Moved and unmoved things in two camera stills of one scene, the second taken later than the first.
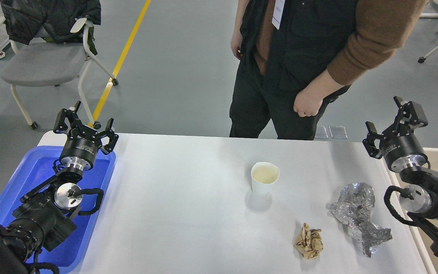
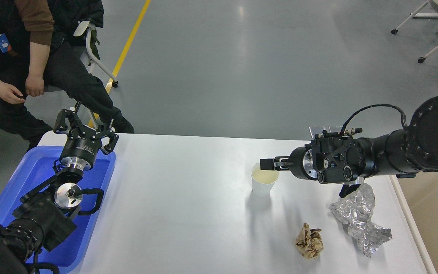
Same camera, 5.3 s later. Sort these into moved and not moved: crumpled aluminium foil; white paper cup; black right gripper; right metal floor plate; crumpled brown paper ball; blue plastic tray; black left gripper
Moved: black right gripper
Not moved: crumpled brown paper ball; blue plastic tray; white paper cup; black left gripper; crumpled aluminium foil; right metal floor plate
